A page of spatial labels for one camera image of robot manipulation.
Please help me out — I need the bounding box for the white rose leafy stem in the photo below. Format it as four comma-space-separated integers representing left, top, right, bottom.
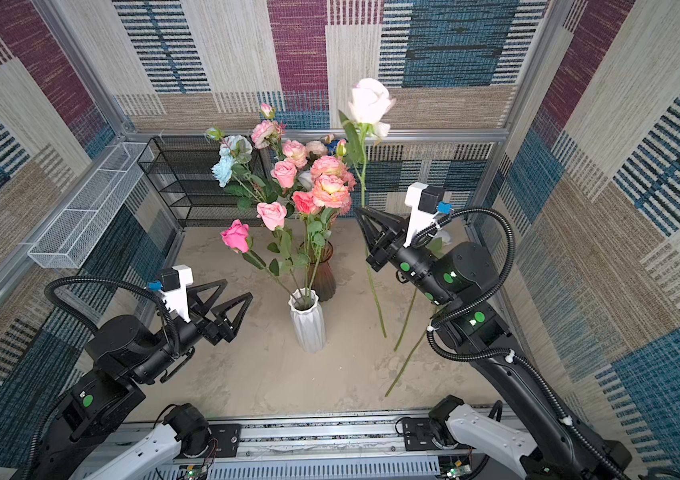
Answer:
338, 77, 397, 339

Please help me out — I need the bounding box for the pink ribbed glass vase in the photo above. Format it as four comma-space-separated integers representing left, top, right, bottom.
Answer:
306, 242, 337, 303

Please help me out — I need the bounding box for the white wire mesh basket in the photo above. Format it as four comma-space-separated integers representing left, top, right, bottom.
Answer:
28, 142, 146, 269

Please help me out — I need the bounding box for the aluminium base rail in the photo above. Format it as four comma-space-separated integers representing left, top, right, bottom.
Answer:
75, 407, 569, 480

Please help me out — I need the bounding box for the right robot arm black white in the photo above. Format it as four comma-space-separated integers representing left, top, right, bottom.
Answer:
356, 207, 632, 479

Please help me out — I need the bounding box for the white single rose stem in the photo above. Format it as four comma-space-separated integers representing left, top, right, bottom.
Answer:
297, 171, 314, 191

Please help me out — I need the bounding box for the black wire mesh shelf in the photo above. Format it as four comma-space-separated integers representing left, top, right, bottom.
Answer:
138, 136, 256, 227

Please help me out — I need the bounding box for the white ribbed ceramic vase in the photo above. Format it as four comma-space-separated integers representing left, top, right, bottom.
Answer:
288, 288, 326, 353

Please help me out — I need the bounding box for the pink cream rose stem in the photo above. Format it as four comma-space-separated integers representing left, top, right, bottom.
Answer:
292, 191, 323, 291

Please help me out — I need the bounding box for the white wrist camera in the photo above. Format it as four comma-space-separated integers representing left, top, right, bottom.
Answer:
404, 182, 452, 247
147, 265, 194, 323

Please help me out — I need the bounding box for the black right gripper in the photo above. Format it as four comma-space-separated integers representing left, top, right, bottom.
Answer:
355, 203, 454, 306

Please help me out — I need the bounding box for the pink rose tall stem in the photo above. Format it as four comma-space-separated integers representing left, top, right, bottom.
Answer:
252, 202, 305, 307

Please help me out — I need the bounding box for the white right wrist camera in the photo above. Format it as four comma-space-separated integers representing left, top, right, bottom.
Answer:
404, 182, 452, 247

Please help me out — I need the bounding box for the blue rose stem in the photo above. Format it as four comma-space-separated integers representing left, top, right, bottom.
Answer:
322, 135, 340, 156

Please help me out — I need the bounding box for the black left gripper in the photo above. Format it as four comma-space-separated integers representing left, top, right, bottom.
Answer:
135, 279, 250, 387

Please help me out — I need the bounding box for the pink yellow peony spray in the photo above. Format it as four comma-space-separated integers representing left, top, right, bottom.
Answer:
311, 140, 356, 251

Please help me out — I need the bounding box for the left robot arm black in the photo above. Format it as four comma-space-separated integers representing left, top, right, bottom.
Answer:
14, 266, 254, 479

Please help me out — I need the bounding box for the magenta rose stem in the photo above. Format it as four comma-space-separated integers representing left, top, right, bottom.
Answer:
221, 218, 299, 290

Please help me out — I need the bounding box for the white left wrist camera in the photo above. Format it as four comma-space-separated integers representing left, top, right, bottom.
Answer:
147, 265, 194, 323

